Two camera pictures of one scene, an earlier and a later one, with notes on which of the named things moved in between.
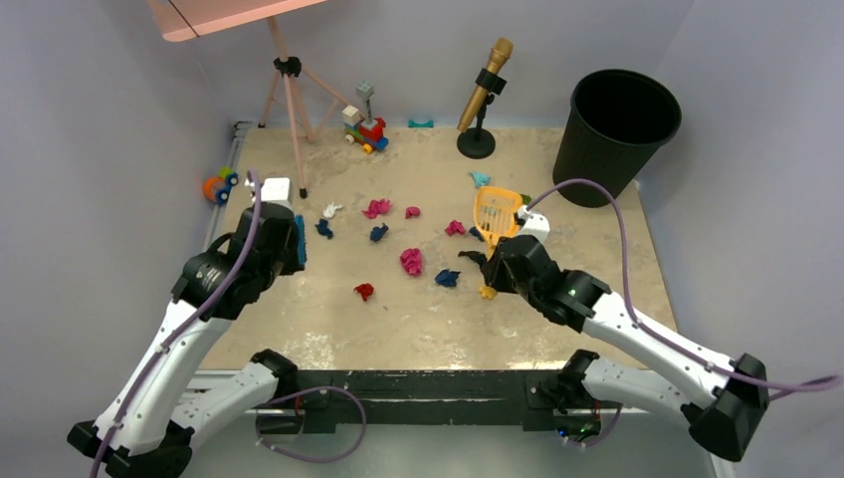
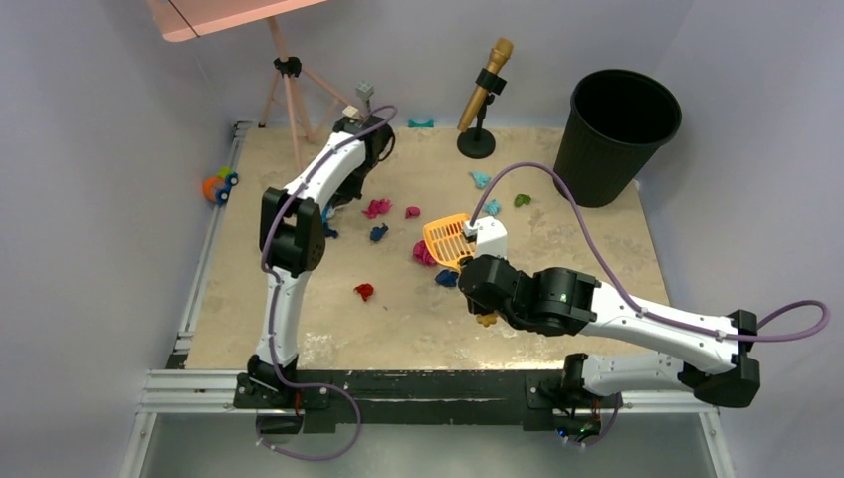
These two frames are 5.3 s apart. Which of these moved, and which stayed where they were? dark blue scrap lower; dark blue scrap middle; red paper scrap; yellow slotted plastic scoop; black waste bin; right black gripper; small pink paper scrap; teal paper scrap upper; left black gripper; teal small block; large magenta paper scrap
Moved: large magenta paper scrap; yellow slotted plastic scoop; right black gripper; left black gripper
Stayed: dark blue scrap middle; dark blue scrap lower; black waste bin; teal paper scrap upper; red paper scrap; small pink paper scrap; teal small block
